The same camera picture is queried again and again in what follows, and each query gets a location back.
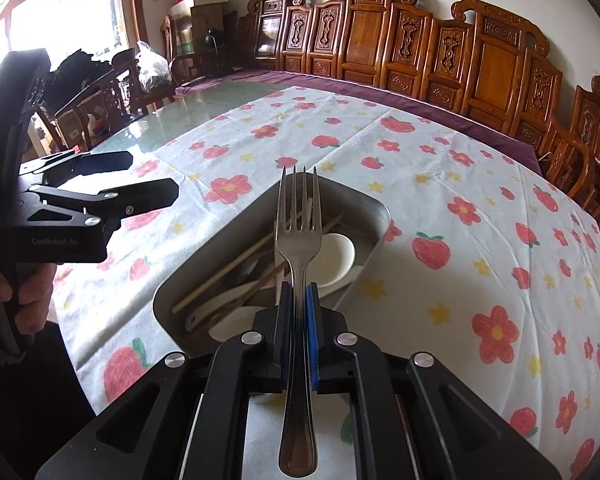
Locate steel fork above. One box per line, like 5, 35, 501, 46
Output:
275, 169, 322, 478

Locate person's left hand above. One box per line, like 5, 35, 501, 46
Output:
0, 263, 57, 335

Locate dark wooden dining chair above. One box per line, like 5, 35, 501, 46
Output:
36, 49, 149, 151

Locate grey metal tray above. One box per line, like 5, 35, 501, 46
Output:
152, 178, 390, 356

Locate plastic bag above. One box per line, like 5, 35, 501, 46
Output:
136, 40, 172, 93

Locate strawberry flower tablecloth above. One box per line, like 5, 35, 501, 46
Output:
54, 84, 600, 479

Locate cardboard boxes stack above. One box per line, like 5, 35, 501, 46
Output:
162, 0, 230, 79

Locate wooden armchair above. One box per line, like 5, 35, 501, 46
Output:
536, 117, 600, 220

